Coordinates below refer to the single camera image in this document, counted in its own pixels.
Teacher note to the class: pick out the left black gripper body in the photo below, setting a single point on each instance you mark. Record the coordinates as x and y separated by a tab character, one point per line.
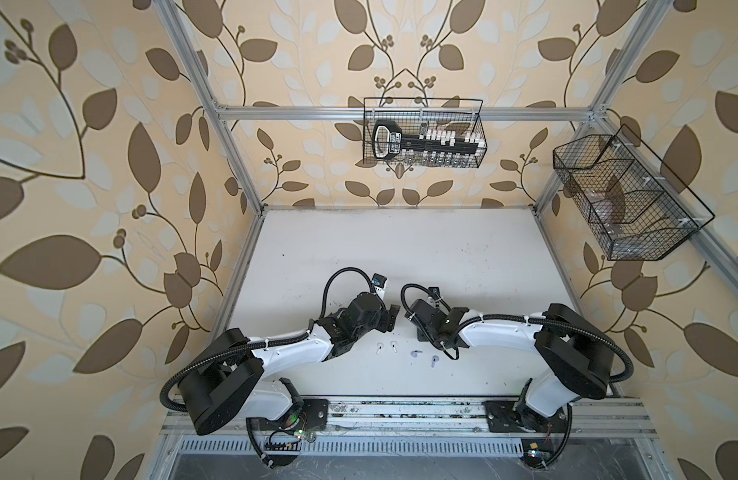
376	323

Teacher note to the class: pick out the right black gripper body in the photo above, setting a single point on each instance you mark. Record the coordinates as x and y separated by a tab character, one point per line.
426	337

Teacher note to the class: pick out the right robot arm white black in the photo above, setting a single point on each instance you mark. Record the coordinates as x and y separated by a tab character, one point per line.
582	361

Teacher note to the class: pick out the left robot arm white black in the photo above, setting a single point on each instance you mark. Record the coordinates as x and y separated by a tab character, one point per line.
237	375

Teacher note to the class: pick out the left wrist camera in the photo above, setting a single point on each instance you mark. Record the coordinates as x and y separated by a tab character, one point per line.
379	283

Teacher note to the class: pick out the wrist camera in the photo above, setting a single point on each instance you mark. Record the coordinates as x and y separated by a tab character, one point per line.
436	297
379	283

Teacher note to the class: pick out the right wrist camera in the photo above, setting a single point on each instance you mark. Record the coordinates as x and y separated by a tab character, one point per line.
436	297

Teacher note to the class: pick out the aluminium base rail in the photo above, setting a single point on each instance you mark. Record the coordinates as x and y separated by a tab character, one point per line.
610	418

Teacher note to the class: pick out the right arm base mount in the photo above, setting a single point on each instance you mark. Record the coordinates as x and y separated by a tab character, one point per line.
502	416

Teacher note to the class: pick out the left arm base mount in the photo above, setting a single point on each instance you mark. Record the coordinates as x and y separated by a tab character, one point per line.
308	416

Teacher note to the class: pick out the black tool rack with handle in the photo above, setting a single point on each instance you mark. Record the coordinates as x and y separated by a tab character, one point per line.
388	140

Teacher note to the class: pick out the back wire basket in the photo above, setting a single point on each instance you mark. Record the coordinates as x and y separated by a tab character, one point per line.
414	114

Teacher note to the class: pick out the wire basket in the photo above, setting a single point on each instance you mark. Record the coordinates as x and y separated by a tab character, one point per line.
637	206
414	114

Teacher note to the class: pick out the right wire basket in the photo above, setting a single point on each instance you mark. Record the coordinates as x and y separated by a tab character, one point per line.
637	206

